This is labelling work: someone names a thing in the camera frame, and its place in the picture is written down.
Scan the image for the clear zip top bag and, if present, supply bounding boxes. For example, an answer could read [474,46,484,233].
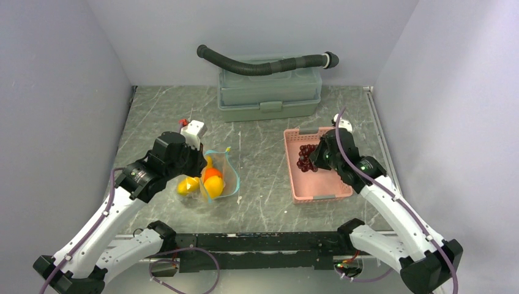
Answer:
[188,146,240,203]

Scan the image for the dark red grape bunch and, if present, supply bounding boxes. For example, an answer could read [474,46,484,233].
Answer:
[296,144,318,173]

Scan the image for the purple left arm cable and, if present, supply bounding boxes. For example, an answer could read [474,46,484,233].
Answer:
[38,167,124,294]

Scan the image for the green plastic storage box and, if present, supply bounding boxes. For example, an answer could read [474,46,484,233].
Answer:
[217,67,322,123]

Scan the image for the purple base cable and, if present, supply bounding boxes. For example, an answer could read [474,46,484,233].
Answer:
[148,247,221,294]

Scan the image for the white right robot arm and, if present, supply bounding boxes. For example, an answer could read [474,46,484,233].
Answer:
[310,128,463,293]

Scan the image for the orange fruit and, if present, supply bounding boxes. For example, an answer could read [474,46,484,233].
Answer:
[203,168,223,182]

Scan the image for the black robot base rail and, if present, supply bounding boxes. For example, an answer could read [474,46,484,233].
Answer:
[153,231,365,273]

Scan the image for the yellow mango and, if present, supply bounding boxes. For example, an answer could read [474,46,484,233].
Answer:
[202,176,225,200]

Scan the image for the black corrugated hose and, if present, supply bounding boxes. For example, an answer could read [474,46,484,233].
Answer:
[196,44,340,77]

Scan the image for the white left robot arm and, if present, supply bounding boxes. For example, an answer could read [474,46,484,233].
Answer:
[33,129,207,293]

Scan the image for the pink perforated plastic basket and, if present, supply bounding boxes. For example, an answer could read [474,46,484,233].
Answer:
[283,127,353,203]

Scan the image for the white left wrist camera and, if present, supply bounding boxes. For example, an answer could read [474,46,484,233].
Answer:
[179,119,207,151]

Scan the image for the yellow lemon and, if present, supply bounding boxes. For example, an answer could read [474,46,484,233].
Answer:
[176,176,201,197]

